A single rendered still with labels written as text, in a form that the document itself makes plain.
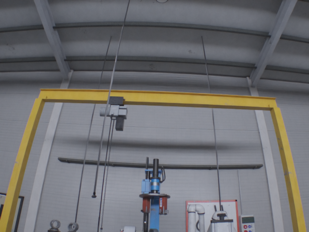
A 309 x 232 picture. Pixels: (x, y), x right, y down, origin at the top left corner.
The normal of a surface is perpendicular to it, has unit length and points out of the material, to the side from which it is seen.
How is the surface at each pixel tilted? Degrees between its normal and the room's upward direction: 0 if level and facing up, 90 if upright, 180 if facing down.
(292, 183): 90
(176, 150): 90
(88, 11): 173
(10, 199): 90
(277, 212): 90
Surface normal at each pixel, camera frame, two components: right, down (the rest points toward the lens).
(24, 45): -0.03, 0.80
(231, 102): 0.02, -0.50
